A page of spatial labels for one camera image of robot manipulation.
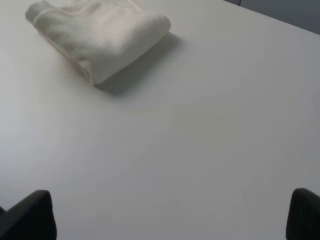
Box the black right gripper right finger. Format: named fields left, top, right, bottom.
left=285, top=188, right=320, bottom=240

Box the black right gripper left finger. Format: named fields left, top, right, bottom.
left=0, top=190, right=57, bottom=240

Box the white towel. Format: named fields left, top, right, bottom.
left=25, top=0, right=171, bottom=86

